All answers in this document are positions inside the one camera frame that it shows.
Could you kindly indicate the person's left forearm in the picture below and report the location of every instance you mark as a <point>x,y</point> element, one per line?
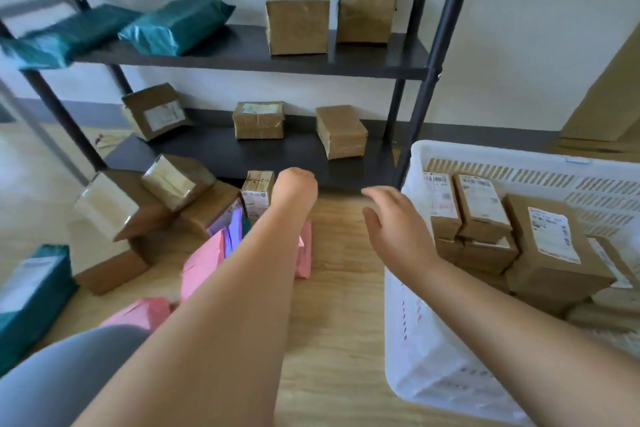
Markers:
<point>210,341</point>

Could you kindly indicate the pink purple teal mailers pile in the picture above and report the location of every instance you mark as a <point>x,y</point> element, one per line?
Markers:
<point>200,261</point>

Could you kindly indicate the white plastic crate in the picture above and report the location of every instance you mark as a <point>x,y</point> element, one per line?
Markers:
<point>425,366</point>

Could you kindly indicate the small square cardboard box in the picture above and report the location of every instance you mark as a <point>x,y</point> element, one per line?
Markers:
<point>365,16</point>

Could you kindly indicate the pile of cardboard parcels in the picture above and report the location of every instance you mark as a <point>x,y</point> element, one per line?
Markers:
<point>100,201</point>

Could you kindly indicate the beige door frame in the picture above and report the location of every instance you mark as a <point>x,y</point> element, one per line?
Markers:
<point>605,106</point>

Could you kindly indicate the wide plain cardboard box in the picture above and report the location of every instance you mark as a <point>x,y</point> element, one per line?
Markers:
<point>622,251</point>

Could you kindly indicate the person's left hand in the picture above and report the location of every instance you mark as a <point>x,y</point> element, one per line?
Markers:
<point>295,191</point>

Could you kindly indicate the grey metal frame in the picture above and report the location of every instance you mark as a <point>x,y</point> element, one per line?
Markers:
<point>40,136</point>

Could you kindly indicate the tall brown cardboard box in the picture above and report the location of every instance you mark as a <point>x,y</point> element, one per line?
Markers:
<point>297,24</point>

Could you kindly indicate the long white label cardboard box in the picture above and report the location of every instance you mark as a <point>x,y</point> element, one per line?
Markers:
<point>480,201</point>

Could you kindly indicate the crumpled clear tape scrap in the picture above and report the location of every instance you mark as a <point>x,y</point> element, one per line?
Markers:
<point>107,140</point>

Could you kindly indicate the long seam-taped cardboard box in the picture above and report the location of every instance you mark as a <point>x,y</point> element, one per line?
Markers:
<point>605,314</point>

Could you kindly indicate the person's right hand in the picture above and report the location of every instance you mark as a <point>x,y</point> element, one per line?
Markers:
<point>405,241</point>

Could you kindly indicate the person's left leg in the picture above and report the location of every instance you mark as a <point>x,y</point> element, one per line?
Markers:
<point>65,381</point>

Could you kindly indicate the labelled box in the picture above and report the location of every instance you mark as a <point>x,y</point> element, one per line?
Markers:
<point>137,101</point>

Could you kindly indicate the person's right forearm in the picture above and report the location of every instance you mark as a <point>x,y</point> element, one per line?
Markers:
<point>525,341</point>

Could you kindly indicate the taped box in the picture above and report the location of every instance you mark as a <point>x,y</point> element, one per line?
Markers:
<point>257,126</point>

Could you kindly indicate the thin plain cardboard box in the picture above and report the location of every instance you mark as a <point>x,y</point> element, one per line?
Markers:
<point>447,250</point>

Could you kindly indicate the plain brown box shelf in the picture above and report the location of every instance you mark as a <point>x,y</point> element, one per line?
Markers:
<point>342,134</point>

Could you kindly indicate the black metal shelf rack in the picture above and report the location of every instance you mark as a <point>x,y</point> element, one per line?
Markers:
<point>300,161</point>

